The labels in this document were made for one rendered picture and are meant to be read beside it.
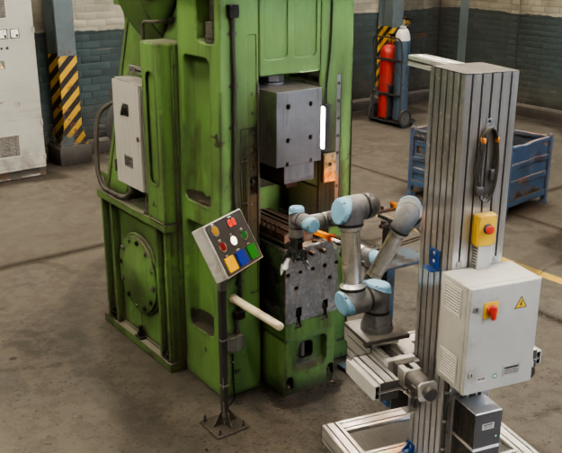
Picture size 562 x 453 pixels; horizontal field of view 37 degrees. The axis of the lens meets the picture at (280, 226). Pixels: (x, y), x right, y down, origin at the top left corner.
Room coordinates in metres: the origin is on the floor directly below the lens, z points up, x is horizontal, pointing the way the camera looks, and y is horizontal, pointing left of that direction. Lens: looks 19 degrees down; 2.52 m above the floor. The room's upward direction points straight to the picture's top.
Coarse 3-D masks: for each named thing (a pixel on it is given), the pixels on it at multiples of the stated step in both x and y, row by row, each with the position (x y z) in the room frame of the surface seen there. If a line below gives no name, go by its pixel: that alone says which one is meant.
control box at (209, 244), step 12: (228, 216) 3.97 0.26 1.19; (240, 216) 4.05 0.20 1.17; (204, 228) 3.78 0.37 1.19; (228, 228) 3.92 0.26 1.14; (240, 228) 3.99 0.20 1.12; (204, 240) 3.78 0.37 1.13; (216, 240) 3.80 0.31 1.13; (228, 240) 3.87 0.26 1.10; (240, 240) 3.94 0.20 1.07; (252, 240) 4.01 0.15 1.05; (204, 252) 3.78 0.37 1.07; (216, 252) 3.75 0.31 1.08; (228, 252) 3.82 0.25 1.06; (216, 264) 3.75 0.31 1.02; (216, 276) 3.75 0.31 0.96; (228, 276) 3.72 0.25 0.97
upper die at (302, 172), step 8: (264, 168) 4.42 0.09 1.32; (272, 168) 4.36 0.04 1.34; (280, 168) 4.31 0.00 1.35; (288, 168) 4.29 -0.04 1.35; (296, 168) 4.32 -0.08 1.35; (304, 168) 4.36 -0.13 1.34; (312, 168) 4.39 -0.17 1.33; (264, 176) 4.42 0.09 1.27; (272, 176) 4.36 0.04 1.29; (280, 176) 4.31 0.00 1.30; (288, 176) 4.29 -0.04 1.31; (296, 176) 4.32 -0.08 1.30; (304, 176) 4.36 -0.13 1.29; (312, 176) 4.39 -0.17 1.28
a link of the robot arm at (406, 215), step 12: (408, 204) 3.76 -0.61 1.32; (396, 216) 3.73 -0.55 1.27; (408, 216) 3.71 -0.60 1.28; (396, 228) 3.70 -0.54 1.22; (408, 228) 3.69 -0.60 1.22; (396, 240) 3.70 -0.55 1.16; (384, 252) 3.71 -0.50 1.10; (396, 252) 3.72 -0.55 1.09; (372, 264) 3.74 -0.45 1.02; (384, 264) 3.71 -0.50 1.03; (372, 276) 3.72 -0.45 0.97
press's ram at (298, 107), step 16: (288, 80) 4.64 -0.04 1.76; (272, 96) 4.27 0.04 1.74; (288, 96) 4.29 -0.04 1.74; (304, 96) 4.35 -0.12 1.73; (320, 96) 4.42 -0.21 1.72; (272, 112) 4.27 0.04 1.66; (288, 112) 4.29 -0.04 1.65; (304, 112) 4.35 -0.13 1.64; (320, 112) 4.42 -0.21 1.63; (272, 128) 4.27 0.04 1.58; (288, 128) 4.29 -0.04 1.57; (304, 128) 4.35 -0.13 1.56; (320, 128) 4.42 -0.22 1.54; (272, 144) 4.27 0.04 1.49; (288, 144) 4.29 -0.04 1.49; (304, 144) 4.35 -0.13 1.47; (320, 144) 4.42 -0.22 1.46; (272, 160) 4.27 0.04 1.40; (288, 160) 4.29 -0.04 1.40; (304, 160) 4.36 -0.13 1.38
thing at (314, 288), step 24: (264, 240) 4.38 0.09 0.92; (264, 264) 4.42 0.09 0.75; (312, 264) 4.32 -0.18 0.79; (336, 264) 4.42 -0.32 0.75; (264, 288) 4.42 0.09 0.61; (288, 288) 4.22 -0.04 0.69; (312, 288) 4.32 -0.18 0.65; (336, 288) 4.42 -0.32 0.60; (264, 312) 4.37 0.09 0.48; (288, 312) 4.22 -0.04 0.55; (312, 312) 4.32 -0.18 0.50
